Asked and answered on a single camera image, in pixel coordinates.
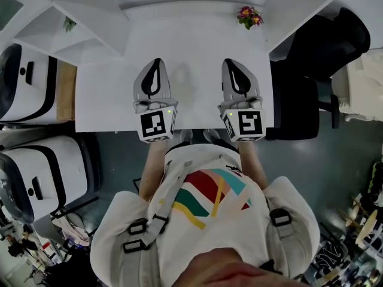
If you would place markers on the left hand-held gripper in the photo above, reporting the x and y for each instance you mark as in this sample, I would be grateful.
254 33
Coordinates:
155 124

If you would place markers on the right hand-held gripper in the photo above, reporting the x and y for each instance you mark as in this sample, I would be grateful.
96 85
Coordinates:
248 124

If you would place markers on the pink and yellow flowers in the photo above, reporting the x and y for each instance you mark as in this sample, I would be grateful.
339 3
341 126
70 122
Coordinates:
249 16

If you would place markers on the person's left forearm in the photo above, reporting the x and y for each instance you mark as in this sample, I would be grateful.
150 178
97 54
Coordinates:
152 172

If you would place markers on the person's right forearm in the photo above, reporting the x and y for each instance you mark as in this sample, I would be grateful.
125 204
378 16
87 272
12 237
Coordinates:
255 166

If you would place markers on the person's right shoe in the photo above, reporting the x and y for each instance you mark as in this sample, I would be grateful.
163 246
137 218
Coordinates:
212 135

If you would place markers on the person's shoe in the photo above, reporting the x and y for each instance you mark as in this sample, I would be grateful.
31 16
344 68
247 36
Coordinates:
212 135
186 136

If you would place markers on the white table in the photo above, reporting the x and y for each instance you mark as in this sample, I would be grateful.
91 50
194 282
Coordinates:
194 40

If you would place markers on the person's left shoe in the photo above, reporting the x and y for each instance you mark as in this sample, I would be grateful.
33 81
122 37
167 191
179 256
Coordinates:
186 136

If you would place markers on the black office chair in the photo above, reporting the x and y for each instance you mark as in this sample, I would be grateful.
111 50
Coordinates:
317 58

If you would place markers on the small green plant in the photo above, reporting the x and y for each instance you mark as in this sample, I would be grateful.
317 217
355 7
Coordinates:
69 24

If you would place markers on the white and black machine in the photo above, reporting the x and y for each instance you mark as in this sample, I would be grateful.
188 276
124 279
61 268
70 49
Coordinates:
30 100
45 172

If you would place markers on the person's white printed shirt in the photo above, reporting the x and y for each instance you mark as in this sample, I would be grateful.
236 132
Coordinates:
227 220

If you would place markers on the beige cloth bag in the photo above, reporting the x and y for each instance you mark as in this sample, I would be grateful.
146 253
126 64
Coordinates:
73 227

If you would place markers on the wooden stand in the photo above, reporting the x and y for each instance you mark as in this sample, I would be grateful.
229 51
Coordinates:
363 223

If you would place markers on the person's chin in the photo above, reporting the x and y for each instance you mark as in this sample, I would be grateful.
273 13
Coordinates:
221 269

